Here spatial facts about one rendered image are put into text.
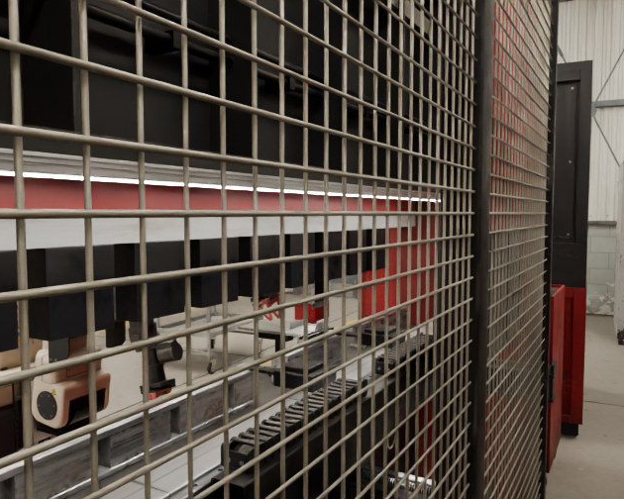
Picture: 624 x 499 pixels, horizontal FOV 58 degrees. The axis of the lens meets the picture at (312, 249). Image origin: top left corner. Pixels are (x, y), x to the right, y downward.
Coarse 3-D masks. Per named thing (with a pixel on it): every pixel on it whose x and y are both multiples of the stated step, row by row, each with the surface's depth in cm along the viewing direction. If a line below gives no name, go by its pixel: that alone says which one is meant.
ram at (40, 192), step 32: (0, 192) 90; (32, 192) 95; (64, 192) 100; (96, 192) 106; (128, 192) 113; (160, 192) 121; (192, 192) 129; (288, 192) 165; (0, 224) 90; (32, 224) 95; (64, 224) 100; (96, 224) 106; (128, 224) 113; (160, 224) 121; (192, 224) 130; (288, 224) 166; (320, 224) 182; (352, 224) 203; (384, 224) 229
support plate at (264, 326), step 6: (252, 324) 203; (264, 324) 203; (270, 324) 203; (276, 324) 203; (288, 324) 203; (312, 324) 203; (246, 330) 197; (252, 330) 195; (264, 330) 193; (270, 330) 192; (276, 330) 192; (294, 330) 192; (294, 336) 187
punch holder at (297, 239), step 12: (288, 240) 167; (300, 240) 172; (312, 240) 178; (288, 252) 167; (300, 252) 172; (312, 252) 178; (288, 264) 168; (300, 264) 172; (312, 264) 179; (288, 276) 168; (300, 276) 172; (312, 276) 179
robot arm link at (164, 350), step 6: (138, 336) 171; (132, 342) 173; (168, 342) 172; (174, 342) 173; (150, 348) 173; (156, 348) 173; (162, 348) 172; (168, 348) 172; (174, 348) 173; (180, 348) 175; (156, 354) 173; (162, 354) 172; (168, 354) 171; (174, 354) 172; (180, 354) 174; (162, 360) 173; (168, 360) 172; (174, 360) 173
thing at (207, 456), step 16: (352, 368) 150; (368, 368) 150; (288, 400) 125; (240, 432) 107; (208, 448) 100; (176, 464) 93; (208, 464) 93; (144, 480) 87; (160, 480) 87; (176, 480) 87; (208, 480) 87; (112, 496) 82; (128, 496) 82; (144, 496) 82; (160, 496) 82; (176, 496) 82; (208, 496) 86
